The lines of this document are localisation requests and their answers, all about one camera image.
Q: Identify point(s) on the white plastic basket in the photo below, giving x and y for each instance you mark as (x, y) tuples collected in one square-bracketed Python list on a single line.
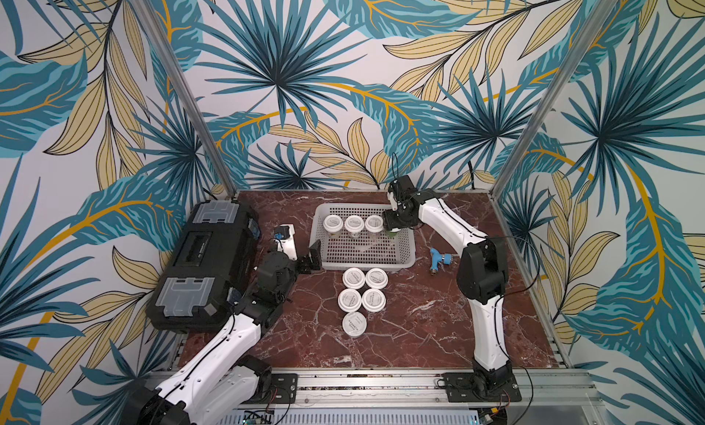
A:
[(365, 250)]

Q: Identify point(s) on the aluminium rail frame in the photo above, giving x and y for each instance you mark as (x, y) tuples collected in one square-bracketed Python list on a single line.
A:
[(397, 395)]

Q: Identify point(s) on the aluminium corner post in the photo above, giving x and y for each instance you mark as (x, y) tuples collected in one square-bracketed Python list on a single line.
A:
[(575, 54), (151, 24)]

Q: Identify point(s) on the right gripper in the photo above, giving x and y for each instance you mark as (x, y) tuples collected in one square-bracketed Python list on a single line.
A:
[(394, 223)]

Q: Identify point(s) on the left aluminium corner post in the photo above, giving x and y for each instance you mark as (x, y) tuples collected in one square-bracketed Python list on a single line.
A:
[(151, 24)]

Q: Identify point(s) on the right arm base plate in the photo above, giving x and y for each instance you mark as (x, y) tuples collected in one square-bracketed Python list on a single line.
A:
[(470, 388)]

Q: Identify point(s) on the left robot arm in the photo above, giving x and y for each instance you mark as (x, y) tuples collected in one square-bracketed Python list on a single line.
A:
[(222, 375)]

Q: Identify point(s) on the black toolbox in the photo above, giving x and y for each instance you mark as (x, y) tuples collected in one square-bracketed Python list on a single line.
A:
[(209, 270)]

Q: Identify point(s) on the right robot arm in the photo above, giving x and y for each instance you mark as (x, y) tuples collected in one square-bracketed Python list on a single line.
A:
[(482, 276)]

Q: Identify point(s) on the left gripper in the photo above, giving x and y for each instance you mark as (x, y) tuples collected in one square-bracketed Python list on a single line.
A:
[(315, 257)]

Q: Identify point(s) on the right aluminium corner post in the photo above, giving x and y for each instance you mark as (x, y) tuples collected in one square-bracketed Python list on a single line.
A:
[(575, 54)]

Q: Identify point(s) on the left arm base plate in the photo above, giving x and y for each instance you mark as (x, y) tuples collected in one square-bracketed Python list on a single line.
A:
[(277, 389)]

